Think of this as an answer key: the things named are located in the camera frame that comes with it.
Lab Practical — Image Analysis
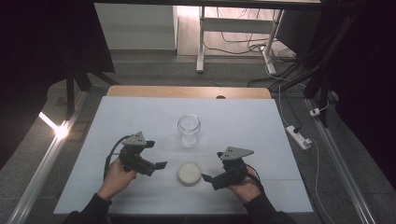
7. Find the black metal stand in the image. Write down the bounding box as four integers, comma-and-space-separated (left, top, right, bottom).
64, 62, 120, 121
270, 0, 366, 129

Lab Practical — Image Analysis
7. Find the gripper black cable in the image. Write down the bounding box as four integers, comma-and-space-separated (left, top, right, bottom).
247, 163, 266, 191
104, 134, 132, 180

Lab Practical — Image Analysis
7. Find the clear glass jar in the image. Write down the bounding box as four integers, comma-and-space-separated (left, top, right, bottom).
177, 113, 202, 148

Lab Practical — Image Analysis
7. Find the white jar lid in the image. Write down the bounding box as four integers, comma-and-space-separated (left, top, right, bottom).
177, 161, 203, 187

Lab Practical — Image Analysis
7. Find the white-legged desk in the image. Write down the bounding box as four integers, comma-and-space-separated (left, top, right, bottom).
92, 0, 322, 76

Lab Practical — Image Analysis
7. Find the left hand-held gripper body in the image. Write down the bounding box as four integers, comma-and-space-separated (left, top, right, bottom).
119, 131, 157, 177

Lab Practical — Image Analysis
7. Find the black curtain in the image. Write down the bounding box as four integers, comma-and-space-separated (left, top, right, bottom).
0, 0, 117, 170
311, 0, 396, 182

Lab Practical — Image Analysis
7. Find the person's left hand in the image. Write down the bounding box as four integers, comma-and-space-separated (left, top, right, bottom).
96, 157, 138, 202

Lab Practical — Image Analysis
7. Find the white power strip cable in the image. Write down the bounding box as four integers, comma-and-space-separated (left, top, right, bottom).
310, 138, 336, 224

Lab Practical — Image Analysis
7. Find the aluminium rail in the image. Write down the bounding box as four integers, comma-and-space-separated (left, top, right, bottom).
6, 90, 90, 224
304, 97, 378, 224

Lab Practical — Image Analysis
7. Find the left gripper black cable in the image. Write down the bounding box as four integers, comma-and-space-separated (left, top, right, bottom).
104, 134, 132, 180

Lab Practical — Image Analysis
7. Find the white table mat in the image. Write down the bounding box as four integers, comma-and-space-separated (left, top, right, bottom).
53, 95, 314, 217

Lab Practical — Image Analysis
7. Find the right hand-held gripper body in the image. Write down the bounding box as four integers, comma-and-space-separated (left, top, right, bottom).
211, 147, 255, 191

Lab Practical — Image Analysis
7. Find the person's right hand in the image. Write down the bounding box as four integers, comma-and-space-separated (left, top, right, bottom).
227, 165, 264, 205

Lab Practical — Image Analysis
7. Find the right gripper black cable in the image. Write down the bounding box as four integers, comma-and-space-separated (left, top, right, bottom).
247, 163, 266, 191

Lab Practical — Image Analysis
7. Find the white power strip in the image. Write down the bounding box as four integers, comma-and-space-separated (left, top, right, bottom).
285, 125, 313, 151

